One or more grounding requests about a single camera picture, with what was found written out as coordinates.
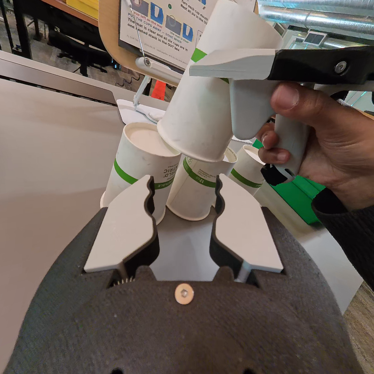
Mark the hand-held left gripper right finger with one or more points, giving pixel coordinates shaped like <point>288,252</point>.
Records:
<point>245,230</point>

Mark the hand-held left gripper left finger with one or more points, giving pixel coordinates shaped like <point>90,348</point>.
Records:
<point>122,228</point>

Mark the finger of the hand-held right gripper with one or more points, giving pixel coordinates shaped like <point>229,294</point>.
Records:
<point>233,65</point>

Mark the green plastic bin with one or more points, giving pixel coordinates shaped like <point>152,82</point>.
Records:
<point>292,198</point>

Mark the white paper cup green band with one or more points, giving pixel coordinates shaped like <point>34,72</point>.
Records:
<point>190,192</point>
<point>131,163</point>
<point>245,172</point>
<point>192,111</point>

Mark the person's right forearm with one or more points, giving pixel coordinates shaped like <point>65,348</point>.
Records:
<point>350,233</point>

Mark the grey desk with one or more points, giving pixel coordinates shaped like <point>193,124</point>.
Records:
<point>58,146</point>

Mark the person's right hand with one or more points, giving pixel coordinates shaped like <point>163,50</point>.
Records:
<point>336,146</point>

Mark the orange traffic cone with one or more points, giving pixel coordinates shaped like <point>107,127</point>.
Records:
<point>159,90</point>

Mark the printed instruction sheet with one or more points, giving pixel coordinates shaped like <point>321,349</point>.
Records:
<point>157,29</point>

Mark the yellow plastic bin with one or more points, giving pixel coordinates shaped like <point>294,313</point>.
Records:
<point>83,7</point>

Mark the black office chair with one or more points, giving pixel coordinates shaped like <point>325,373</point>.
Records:
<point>73,41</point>

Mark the wooden table black legs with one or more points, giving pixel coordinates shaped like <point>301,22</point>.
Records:
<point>74,12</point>

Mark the silver ventilation duct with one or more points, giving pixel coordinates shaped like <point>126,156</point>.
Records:
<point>321,20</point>

